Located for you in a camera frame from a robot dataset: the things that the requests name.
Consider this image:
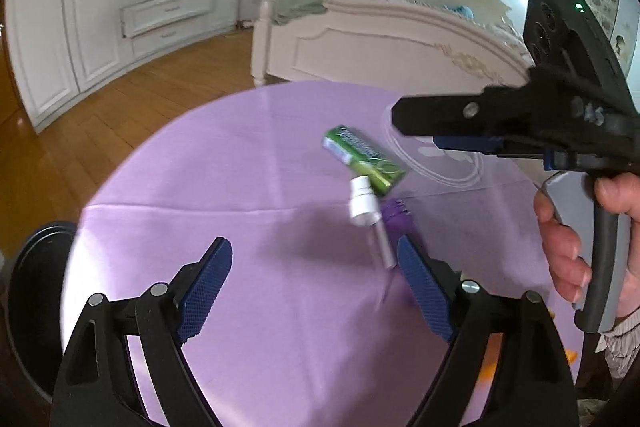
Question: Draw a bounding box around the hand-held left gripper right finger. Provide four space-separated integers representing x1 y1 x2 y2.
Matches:
396 234 581 427

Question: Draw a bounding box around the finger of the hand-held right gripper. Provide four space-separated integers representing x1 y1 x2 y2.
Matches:
433 137 546 156
391 82 543 138

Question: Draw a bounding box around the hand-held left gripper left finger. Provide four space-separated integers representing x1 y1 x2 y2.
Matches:
50 237 234 427

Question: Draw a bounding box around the purple bottle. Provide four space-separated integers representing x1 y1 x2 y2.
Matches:
379 198 417 236

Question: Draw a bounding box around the white spray pump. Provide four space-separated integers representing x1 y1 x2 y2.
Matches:
348 176 396 270

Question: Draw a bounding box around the black trash bin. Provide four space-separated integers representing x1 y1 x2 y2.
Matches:
7 221 79 403

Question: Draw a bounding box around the person's right forearm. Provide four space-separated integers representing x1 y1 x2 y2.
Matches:
595 307 640 379

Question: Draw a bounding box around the person's right hand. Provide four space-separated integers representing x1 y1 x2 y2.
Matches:
534 174 640 318

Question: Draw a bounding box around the floral window blind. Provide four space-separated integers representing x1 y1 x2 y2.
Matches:
572 0 622 42

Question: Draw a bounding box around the purple round tablecloth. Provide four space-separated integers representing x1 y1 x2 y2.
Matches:
60 80 601 427

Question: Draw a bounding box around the white bed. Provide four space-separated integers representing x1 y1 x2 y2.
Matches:
250 0 538 90

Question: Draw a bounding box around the green blanket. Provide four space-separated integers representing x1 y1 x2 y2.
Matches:
272 0 329 26

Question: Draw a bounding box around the white wardrobe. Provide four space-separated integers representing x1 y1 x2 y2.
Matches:
5 0 251 136

